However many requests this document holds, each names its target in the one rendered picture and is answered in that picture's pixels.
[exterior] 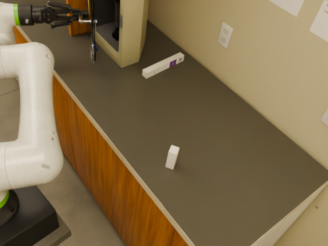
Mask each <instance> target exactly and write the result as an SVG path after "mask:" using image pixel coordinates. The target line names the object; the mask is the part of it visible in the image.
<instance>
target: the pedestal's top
mask: <svg viewBox="0 0 328 246"><path fill-rule="evenodd" d="M56 214H57V218H58V222H59V226H60V227H59V228H57V229H56V230H54V231H53V232H52V233H50V234H49V235H47V236H46V237H44V238H43V239H41V240H40V241H38V242H37V243H36V244H34V245H33V246H58V245H59V244H61V243H62V242H63V241H65V240H66V239H67V238H69V237H70V236H71V230H70V229H69V227H68V226H67V225H66V224H65V222H64V221H63V220H62V218H61V217H60V216H59V214H58V213H57V212H56Z"/></svg>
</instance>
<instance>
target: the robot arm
mask: <svg viewBox="0 0 328 246"><path fill-rule="evenodd" d="M51 7H56V8H60V9H52V8H51ZM68 13H71V14H73V15H72V16H58V15H57V14H68ZM79 15H82V19H83V20H88V10H80V9H73V8H71V5H70V4H64V3H57V2H52V1H50V0H48V3H47V5H45V6H33V7H32V4H10V3H3V2H0V80H2V79H7V78H18V79H19V84H20V124H19V133H18V138H17V139H16V140H15V141H10V142H0V227H1V226H3V225H5V224H6V223H8V222H9V221H10V220H11V219H12V218H13V217H14V216H15V214H16V212H17V210H18V207H19V200H18V197H17V195H16V193H15V191H14V190H13V189H17V188H23V187H29V186H36V185H43V184H47V183H49V182H51V181H53V180H54V179H55V178H57V177H58V175H59V174H60V172H61V170H62V168H63V163H64V158H63V153H62V149H61V145H60V141H59V137H58V132H57V127H56V121H55V114H54V105H53V73H54V64H55V60H54V55H53V53H52V52H51V50H50V49H49V48H48V47H47V46H46V45H44V44H42V43H39V42H29V43H22V44H17V43H16V39H15V34H14V26H32V25H34V23H47V24H49V25H50V26H51V28H52V29H53V28H55V27H60V26H66V25H72V22H73V21H79ZM53 21H58V22H53Z"/></svg>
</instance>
